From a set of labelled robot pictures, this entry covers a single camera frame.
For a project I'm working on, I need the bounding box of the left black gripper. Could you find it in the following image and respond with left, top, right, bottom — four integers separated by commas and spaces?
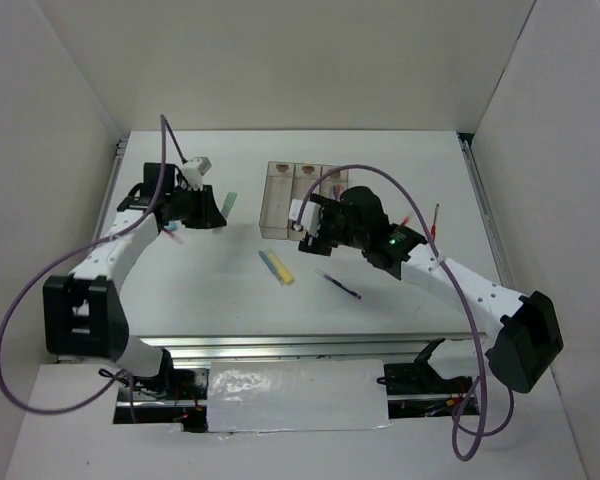
167, 185, 228, 230

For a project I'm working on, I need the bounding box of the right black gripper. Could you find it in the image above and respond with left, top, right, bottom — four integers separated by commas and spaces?
299, 191, 369, 256

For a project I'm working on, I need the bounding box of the green highlighter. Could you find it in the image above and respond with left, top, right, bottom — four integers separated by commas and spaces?
221, 192, 237, 218

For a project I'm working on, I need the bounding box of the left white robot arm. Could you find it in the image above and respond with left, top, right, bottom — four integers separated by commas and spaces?
43, 157, 227, 399

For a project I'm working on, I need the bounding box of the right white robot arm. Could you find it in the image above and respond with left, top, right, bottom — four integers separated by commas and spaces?
289, 187, 564, 393

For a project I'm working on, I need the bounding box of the pink blue pen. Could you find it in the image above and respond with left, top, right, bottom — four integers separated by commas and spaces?
163, 226, 184, 245

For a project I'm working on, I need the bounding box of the right clear plastic container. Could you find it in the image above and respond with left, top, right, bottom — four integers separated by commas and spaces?
319, 170, 349, 200

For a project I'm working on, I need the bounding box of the clear plastic container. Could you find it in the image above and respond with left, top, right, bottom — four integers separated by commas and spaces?
259, 162, 295, 240
291, 163, 322, 200
319, 170, 349, 200

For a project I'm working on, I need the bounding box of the dark purple gel pen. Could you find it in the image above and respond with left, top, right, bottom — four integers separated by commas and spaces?
315, 268, 362, 300

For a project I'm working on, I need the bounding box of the middle clear plastic container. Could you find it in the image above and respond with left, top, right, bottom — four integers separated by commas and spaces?
291, 163, 322, 200

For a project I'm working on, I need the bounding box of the red white pen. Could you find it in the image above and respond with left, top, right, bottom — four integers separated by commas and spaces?
430, 203, 440, 240

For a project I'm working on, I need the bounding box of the left clear plastic container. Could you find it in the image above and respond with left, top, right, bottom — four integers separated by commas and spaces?
259, 162, 295, 240

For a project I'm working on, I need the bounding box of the yellow highlighter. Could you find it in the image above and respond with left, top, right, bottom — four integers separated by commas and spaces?
268, 250, 295, 285

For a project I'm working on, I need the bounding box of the white cover plate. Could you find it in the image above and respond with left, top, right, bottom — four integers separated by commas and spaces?
207, 359, 390, 433

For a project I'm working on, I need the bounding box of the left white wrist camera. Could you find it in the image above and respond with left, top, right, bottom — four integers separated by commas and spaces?
181, 157, 212, 191

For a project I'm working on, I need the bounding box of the aluminium frame rail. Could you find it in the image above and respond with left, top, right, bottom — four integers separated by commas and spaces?
119, 131, 497, 364

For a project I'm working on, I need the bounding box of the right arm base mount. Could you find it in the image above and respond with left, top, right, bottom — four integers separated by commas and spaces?
376, 338, 472, 396

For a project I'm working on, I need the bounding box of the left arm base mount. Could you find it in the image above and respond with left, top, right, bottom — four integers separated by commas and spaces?
113, 368, 210, 433

